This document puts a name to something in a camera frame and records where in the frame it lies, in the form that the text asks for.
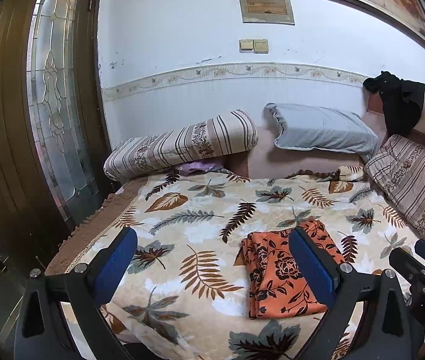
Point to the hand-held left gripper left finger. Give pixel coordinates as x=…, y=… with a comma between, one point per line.
x=116, y=258

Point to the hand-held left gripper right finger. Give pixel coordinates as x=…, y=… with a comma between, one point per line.
x=313, y=262

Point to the orange floral garment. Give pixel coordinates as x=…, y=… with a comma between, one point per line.
x=272, y=270

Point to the striped floral cushion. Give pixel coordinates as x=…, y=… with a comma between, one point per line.
x=414, y=183

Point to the leaf print blanket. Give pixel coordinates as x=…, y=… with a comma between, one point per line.
x=197, y=232

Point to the purple cloth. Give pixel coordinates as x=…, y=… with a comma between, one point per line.
x=197, y=167

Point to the striped rolled quilt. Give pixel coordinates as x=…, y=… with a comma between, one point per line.
x=182, y=142

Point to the grey pillow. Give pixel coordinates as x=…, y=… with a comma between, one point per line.
x=321, y=127

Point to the black garment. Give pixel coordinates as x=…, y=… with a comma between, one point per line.
x=399, y=101

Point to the wooden door with glass panel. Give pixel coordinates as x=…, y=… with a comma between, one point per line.
x=10, y=120

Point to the small framed picture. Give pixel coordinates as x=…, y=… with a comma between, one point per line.
x=266, y=5

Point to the beige wall switch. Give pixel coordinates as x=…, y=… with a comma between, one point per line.
x=247, y=45
x=261, y=45

